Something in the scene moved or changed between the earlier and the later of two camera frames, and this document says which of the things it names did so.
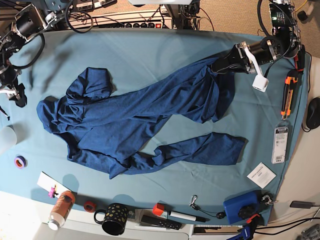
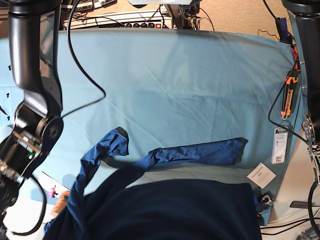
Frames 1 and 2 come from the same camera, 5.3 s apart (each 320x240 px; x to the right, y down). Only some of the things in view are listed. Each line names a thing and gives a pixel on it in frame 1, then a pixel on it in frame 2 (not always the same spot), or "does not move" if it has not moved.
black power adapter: x=301 y=204 does not move
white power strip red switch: x=153 y=25 does not move
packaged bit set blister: x=281 y=142 does not move
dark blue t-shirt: x=105 y=130 -> x=105 y=206
